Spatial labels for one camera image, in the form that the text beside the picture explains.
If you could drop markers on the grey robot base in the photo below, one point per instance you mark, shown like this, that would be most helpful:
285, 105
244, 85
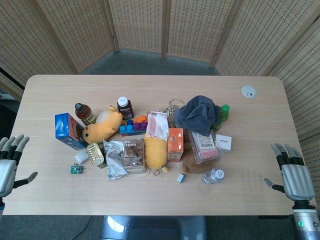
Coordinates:
152, 227

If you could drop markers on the woven bamboo folding screen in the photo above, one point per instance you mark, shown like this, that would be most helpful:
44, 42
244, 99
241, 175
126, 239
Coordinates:
160, 27

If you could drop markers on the brown plush toy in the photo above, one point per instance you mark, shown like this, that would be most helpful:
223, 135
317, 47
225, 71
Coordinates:
192, 165

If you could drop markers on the white tissue packet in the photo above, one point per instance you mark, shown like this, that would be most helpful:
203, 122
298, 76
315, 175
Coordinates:
81, 156

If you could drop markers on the green drink bottle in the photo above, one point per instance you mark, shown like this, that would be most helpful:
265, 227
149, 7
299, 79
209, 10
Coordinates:
223, 115

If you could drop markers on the yellow plush toy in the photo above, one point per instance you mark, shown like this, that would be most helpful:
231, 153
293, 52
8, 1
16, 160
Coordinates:
155, 152

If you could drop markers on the small green white packet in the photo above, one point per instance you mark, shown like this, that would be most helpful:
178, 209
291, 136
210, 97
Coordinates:
76, 169

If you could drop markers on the blue cardboard box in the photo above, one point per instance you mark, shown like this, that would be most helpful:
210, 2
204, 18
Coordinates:
65, 128

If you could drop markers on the colourful toy building blocks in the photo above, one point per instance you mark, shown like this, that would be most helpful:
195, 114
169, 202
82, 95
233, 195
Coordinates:
136, 126

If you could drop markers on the clear plastic water bottle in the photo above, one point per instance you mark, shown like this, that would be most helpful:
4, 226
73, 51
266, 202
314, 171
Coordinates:
214, 175

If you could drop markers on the clear box of brown cookies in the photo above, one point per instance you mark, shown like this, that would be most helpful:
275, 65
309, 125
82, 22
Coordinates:
133, 155

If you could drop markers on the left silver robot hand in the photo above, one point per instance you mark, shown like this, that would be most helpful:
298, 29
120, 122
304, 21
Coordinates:
6, 165

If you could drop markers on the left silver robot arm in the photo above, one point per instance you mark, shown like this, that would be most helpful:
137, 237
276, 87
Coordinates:
1, 206

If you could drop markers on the pink and white plastic bag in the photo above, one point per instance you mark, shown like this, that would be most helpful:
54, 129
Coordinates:
158, 125

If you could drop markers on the crumpled silver foil wrapper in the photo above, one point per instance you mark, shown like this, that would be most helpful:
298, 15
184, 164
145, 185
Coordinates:
113, 160

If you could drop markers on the orange carton box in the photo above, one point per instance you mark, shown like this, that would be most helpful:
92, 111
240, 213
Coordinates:
175, 143

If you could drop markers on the clear bag with pink packet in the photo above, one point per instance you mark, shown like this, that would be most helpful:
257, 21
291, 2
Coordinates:
205, 146

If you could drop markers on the small white square box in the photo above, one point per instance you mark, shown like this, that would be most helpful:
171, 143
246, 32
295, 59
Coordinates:
223, 142

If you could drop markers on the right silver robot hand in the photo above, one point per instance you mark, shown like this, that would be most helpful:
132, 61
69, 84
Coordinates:
295, 175

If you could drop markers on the orange plush duck toy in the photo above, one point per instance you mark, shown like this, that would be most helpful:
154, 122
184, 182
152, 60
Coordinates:
105, 125

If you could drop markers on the grey cloth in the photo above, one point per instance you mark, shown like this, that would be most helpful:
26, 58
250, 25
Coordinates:
196, 116

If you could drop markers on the dark supplement bottle white cap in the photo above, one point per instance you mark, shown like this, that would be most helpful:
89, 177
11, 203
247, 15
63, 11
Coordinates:
125, 108

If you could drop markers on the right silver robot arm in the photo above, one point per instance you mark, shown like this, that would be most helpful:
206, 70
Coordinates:
305, 222

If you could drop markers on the gold sardine tin can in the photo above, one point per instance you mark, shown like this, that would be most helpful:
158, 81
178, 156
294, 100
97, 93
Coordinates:
95, 154

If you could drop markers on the dark tea drink bottle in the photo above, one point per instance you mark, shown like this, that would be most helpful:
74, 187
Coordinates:
85, 113

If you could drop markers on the small blue white eraser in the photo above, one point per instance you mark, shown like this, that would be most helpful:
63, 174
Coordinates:
181, 177

